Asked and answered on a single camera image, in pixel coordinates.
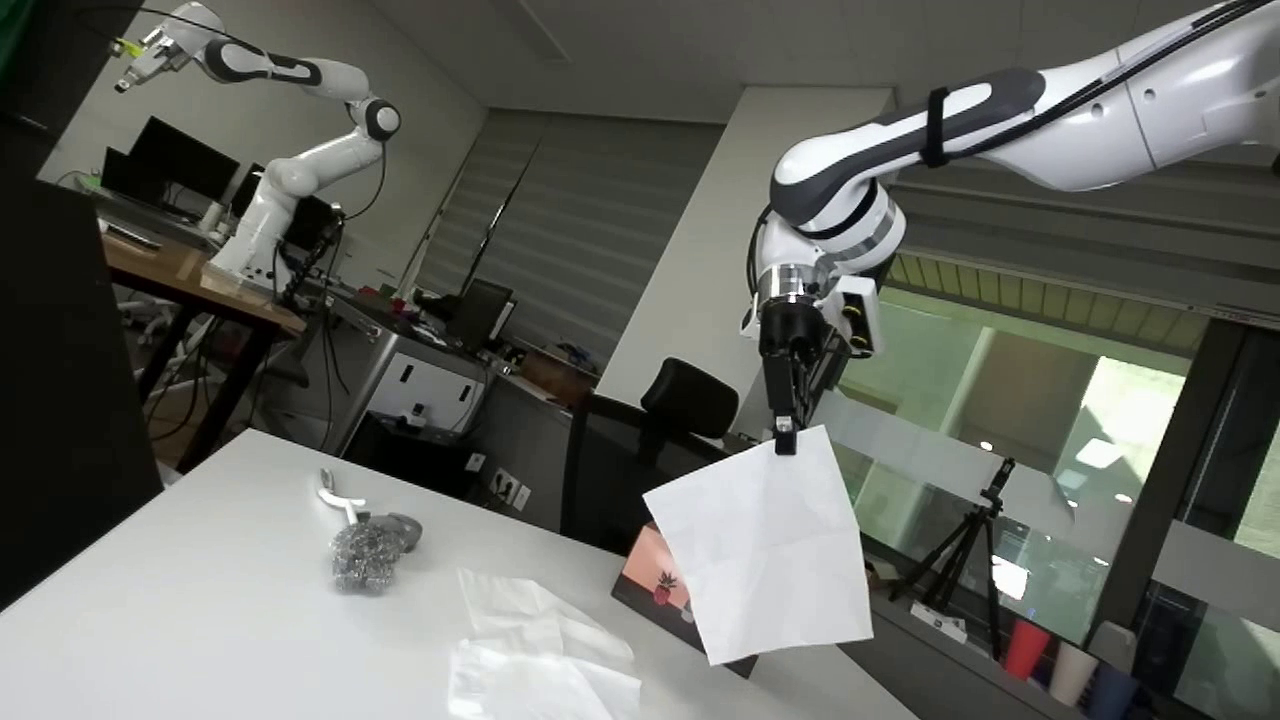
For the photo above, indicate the grey window blind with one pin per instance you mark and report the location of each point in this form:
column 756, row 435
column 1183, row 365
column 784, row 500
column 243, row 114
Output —
column 573, row 226

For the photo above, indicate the white tissue sheet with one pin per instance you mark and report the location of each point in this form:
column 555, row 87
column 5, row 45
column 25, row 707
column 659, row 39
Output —
column 760, row 546

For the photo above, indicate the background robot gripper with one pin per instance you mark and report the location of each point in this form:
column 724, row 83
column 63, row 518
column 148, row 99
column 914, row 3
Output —
column 144, row 61

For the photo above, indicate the black camera tripod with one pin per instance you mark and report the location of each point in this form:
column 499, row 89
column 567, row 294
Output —
column 961, row 546

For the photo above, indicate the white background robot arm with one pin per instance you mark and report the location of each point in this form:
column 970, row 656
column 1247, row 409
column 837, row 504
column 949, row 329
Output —
column 304, row 163

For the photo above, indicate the black partition panel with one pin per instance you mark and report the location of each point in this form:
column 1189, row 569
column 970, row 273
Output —
column 67, row 374

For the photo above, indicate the green cloth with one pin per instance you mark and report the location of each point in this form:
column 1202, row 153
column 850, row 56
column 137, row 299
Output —
column 8, row 24

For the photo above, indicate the clear plastic wrap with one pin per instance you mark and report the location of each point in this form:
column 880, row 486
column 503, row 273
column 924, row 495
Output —
column 533, row 640

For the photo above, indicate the white metal cabinet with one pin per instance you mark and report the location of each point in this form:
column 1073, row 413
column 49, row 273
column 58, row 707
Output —
column 415, row 385

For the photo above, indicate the black office chair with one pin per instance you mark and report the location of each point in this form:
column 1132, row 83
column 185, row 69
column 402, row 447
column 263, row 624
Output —
column 686, row 394

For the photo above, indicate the red cup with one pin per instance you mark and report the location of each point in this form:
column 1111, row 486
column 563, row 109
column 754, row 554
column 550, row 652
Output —
column 1024, row 650

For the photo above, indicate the blue cup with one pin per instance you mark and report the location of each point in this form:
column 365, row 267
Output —
column 1111, row 690

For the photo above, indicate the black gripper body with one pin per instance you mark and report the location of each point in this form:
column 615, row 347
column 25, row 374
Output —
column 800, row 322

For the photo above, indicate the orange tissue box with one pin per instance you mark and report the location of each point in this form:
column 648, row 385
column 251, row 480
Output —
column 652, row 572

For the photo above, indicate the wooden desk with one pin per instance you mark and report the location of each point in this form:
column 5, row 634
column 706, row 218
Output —
column 201, row 273

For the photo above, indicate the grey steel wool scrubber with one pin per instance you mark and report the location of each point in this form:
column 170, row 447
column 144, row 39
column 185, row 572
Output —
column 379, row 549

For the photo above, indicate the small silver metal tool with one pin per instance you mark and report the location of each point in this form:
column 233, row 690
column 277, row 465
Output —
column 343, row 497

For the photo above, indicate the small black laptop screen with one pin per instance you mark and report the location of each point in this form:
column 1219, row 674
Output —
column 481, row 314

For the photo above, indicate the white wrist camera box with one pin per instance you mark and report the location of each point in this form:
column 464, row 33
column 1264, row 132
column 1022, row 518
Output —
column 863, row 322

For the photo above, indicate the black computer monitor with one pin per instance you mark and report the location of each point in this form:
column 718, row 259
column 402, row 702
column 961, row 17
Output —
column 166, row 163

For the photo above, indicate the dark grey cabinet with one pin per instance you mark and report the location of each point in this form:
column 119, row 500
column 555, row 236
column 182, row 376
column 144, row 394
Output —
column 523, row 447

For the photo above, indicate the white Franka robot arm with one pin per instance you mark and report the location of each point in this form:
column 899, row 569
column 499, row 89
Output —
column 1132, row 107

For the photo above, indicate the white cup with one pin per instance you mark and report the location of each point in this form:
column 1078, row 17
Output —
column 1073, row 664

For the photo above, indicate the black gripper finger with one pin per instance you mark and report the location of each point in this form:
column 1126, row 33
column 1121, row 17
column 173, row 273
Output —
column 782, row 402
column 819, row 374

